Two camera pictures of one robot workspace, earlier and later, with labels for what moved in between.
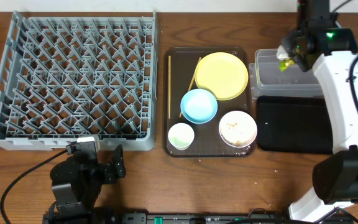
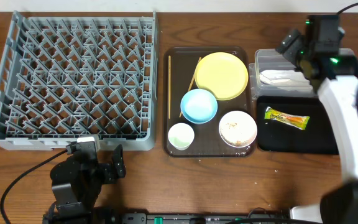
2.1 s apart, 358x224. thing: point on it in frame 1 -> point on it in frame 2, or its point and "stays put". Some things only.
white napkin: x=281 y=53 -> x=283 y=77
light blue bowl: x=199 y=106 stays put
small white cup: x=181 y=135 stays put
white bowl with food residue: x=238 y=128 stays put
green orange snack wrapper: x=284 y=63 -> x=298 y=122
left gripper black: x=110 y=176 stays put
